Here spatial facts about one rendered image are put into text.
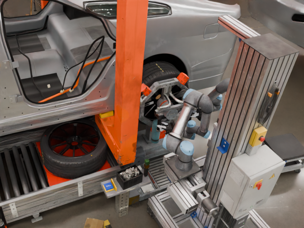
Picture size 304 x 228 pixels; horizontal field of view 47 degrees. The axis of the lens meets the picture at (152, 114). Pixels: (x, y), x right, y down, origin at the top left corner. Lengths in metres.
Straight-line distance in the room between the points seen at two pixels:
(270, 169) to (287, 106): 2.93
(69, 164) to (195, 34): 1.70
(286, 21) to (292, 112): 1.26
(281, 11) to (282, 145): 2.01
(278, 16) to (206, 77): 1.84
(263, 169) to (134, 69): 1.16
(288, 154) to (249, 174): 1.68
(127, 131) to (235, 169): 0.99
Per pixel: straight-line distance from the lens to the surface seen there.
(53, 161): 3.45
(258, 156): 2.65
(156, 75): 3.33
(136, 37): 2.51
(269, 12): 5.49
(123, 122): 2.93
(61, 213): 3.67
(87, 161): 3.40
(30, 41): 4.62
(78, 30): 4.32
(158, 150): 4.00
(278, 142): 4.24
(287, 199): 4.17
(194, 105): 2.86
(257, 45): 2.24
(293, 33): 5.29
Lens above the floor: 3.02
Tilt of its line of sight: 40 degrees down
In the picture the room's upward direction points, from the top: 7 degrees clockwise
